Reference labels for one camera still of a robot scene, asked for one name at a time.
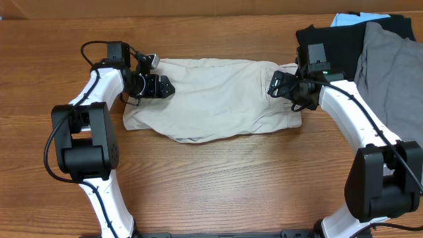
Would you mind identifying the beige khaki shorts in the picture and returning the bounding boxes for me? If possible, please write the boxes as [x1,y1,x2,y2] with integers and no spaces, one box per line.
[123,58,302,143]

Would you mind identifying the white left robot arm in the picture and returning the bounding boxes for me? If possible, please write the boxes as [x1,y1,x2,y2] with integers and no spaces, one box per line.
[48,55,175,237]

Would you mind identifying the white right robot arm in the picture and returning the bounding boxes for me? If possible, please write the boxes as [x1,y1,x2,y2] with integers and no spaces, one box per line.
[268,71,422,237]

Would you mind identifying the black garment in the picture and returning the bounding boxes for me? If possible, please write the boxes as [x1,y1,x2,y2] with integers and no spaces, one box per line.
[295,15,416,79]

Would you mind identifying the light blue garment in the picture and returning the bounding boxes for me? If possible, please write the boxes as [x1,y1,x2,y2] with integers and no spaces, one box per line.
[330,12,391,27]

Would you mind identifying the grey garment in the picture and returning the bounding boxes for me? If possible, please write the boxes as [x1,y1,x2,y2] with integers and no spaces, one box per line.
[354,22,422,145]

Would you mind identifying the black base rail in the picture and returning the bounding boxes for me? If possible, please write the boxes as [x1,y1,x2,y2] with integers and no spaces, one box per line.
[79,229,323,238]

